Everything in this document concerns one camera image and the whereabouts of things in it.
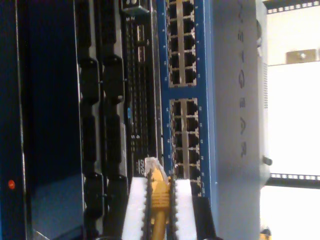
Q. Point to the blue network switch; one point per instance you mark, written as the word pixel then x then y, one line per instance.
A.
pixel 207 75

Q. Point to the black rack server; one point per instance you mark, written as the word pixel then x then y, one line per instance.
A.
pixel 140 100

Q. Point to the black perforated rack post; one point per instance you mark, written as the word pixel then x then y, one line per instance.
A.
pixel 287 5
pixel 292 182

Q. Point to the pale grey box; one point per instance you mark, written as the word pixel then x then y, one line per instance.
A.
pixel 263 82

